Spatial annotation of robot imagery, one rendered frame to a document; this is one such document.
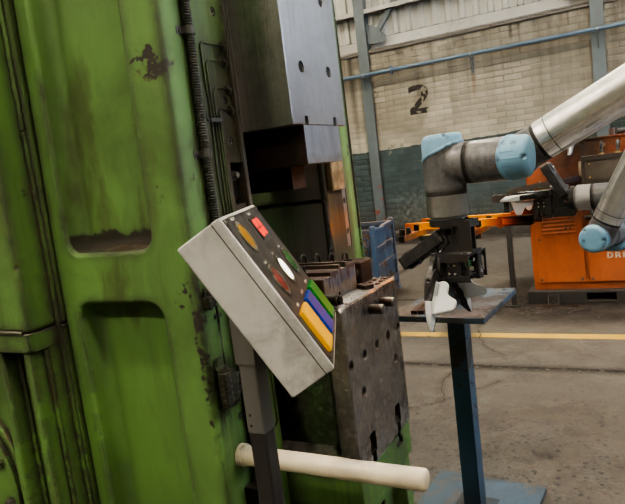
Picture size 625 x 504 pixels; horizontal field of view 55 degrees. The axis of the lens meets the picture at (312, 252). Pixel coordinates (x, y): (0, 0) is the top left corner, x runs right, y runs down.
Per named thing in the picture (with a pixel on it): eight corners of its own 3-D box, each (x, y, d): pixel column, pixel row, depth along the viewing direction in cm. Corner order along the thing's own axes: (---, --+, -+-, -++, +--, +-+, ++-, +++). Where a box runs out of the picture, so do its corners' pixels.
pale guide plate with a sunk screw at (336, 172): (345, 188, 193) (339, 135, 191) (333, 190, 185) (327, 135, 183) (339, 189, 194) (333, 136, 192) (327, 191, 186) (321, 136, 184)
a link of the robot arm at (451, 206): (417, 198, 110) (440, 193, 116) (420, 223, 111) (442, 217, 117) (454, 195, 105) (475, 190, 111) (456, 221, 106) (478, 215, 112)
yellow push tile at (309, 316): (333, 336, 99) (305, 300, 98) (332, 350, 91) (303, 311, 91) (324, 342, 99) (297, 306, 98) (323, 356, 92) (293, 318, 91)
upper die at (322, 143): (342, 160, 164) (338, 125, 162) (308, 164, 146) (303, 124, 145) (219, 177, 184) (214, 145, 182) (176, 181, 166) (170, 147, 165)
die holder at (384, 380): (410, 418, 184) (395, 276, 178) (362, 481, 151) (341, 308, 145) (258, 404, 211) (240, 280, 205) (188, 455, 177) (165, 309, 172)
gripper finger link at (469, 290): (491, 313, 117) (475, 281, 112) (464, 311, 121) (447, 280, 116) (496, 300, 118) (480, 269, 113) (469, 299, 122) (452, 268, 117)
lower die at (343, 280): (357, 287, 168) (353, 257, 167) (325, 305, 151) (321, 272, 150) (235, 290, 188) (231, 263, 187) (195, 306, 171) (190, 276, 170)
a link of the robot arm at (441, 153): (457, 130, 103) (411, 137, 108) (462, 194, 104) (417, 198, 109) (472, 130, 109) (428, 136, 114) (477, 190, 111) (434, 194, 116)
